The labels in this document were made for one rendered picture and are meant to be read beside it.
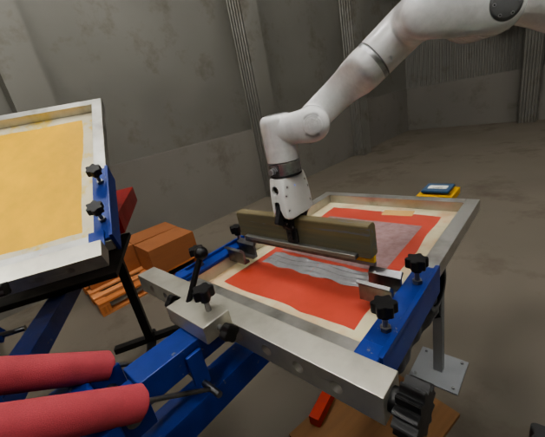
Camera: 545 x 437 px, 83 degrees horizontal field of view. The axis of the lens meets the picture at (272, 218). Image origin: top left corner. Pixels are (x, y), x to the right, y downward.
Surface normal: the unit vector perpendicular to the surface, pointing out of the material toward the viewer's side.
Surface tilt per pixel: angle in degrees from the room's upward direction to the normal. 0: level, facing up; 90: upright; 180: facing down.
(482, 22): 109
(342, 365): 0
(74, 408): 56
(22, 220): 32
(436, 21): 97
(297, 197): 89
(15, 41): 90
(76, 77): 90
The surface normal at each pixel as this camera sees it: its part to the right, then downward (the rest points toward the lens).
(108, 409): 0.77, -0.35
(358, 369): -0.18, -0.92
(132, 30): 0.70, 0.12
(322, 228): -0.65, 0.38
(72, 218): 0.00, -0.64
